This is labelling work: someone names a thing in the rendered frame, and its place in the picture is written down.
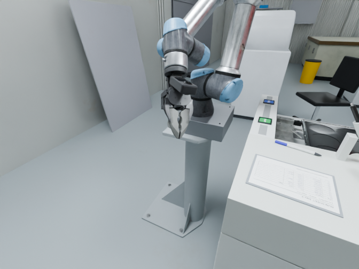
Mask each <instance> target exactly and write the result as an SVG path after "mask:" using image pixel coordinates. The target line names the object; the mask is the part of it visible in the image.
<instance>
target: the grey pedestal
mask: <svg viewBox="0 0 359 269"><path fill-rule="evenodd" d="M162 135H164V136H168V137H172V138H176V137H175V136H174V134H173V133H172V131H171V129H170V128H169V127H168V128H167V129H166V130H165V131H163V132H162ZM180 140H184V141H185V181H184V182H182V183H181V184H180V185H177V184H174V183H171V182H169V181H168V182H167V183H166V185H165V186H164V188H163V189H162V190H161V192H160V193H159V194H158V196H157V197H156V198H155V200H154V201H153V203H152V204H151V205H150V207H149V208H148V209H147V211H146V212H145V214H144V215H143V216H142V219H143V220H145V221H147V222H149V223H152V224H154V225H156V226H158V227H160V228H163V229H164V230H167V231H169V232H171V233H173V234H175V235H177V236H179V237H181V238H184V237H185V236H186V235H188V234H189V233H191V232H192V231H193V230H195V229H196V228H197V227H199V226H200V225H201V224H202V222H203V220H204V217H205V215H206V212H207V210H206V206H205V198H206V188H207V178H208V169H209V159H210V149H211V143H212V140H210V139H206V138H201V137H197V136H193V135H189V134H184V135H183V136H182V137H181V139H180Z"/></svg>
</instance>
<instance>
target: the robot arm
mask: <svg viewBox="0 0 359 269"><path fill-rule="evenodd" d="M225 1H227V0H198V1H197V2H196V4H195V5H194V6H193V8H192V9H191V10H190V11H189V12H188V14H187V15H186V16H185V17H184V18H183V19H181V18H171V19H169V20H167V21H166V22H165V24H164V27H163V38H161V39H160V40H159V41H158V43H157V52H158V54H159V55H160V56H161V57H163V59H162V61H163V62H164V70H165V77H166V81H167V89H165V90H164V92H163V93H162V94H161V109H163V110H164V112H165V114H166V116H167V118H168V122H167V125H168V127H169V128H170V129H171V131H172V133H173V134H174V136H175V137H176V138H177V139H181V137H182V136H183V135H184V133H185V131H186V129H187V127H188V125H189V122H190V120H191V117H192V116H194V117H208V116H211V115H213V114H214V106H213V102H212V98H213V99H216V100H219V101H221V102H227V103H231V102H233V101H235V100H236V99H237V98H238V97H239V95H240V93H241V91H242V89H243V80H242V79H241V78H240V77H241V73H240V71H239V67H240V64H241V60H242V58H243V54H244V51H245V47H246V43H247V40H248V36H249V32H250V29H251V26H252V22H253V19H254V15H255V11H256V8H257V7H258V6H260V5H261V4H262V1H263V0H233V2H234V4H235V8H234V11H233V15H232V19H231V24H230V28H229V32H228V36H227V41H226V44H225V48H224V52H223V56H222V60H221V64H220V67H219V68H217V69H216V71H215V73H214V69H212V68H203V69H196V70H193V71H192V72H191V78H190V80H191V82H189V81H188V80H186V79H184V78H185V77H186V76H187V75H188V71H187V70H188V62H189V63H192V64H193V65H195V66H199V67H201V66H204V65H205V64H206V63H207V62H208V61H209V57H210V50H209V48H208V47H207V46H205V44H204V43H201V42H200V41H198V40H197V39H195V38H194V35H195V34H196V33H197V32H198V30H199V29H200V28H201V27H202V25H203V24H204V23H205V22H206V20H207V19H208V18H209V17H210V15H211V14H212V13H213V12H214V10H215V9H216V8H217V7H218V6H221V5H222V4H223V3H224V2H225ZM177 110H181V112H180V113H179V117H180V120H179V122H178V121H177V118H178V111H177ZM178 128H179V129H178Z"/></svg>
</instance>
